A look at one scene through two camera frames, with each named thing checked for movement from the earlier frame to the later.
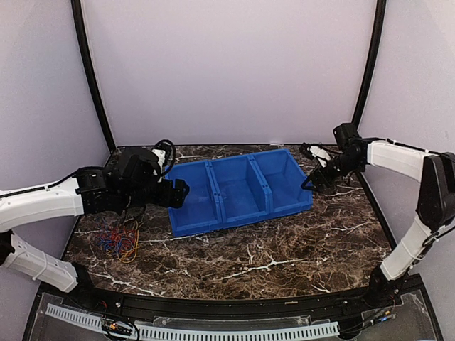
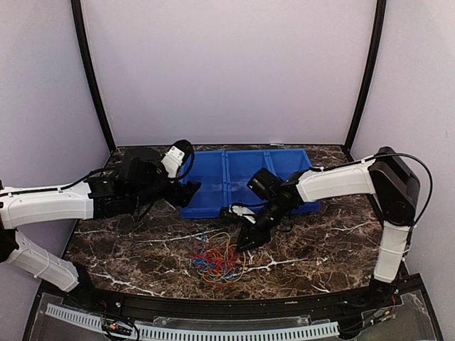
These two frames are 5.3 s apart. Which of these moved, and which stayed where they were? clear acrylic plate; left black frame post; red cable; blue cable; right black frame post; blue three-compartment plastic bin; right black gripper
Moved: blue three-compartment plastic bin; red cable; blue cable; right black gripper
Stayed: clear acrylic plate; left black frame post; right black frame post
